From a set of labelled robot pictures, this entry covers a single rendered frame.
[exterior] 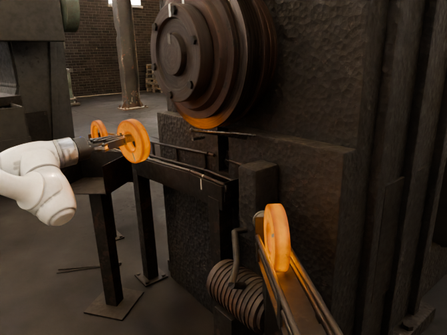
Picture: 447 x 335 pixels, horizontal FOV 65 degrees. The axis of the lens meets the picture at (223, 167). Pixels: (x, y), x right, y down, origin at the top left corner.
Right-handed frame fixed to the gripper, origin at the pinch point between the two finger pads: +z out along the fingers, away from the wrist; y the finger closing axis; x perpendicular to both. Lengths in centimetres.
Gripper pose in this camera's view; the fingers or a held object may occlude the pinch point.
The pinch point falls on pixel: (132, 136)
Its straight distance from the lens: 128.5
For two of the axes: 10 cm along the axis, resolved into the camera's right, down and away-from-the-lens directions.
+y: 6.3, 2.2, -7.4
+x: -0.7, -9.4, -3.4
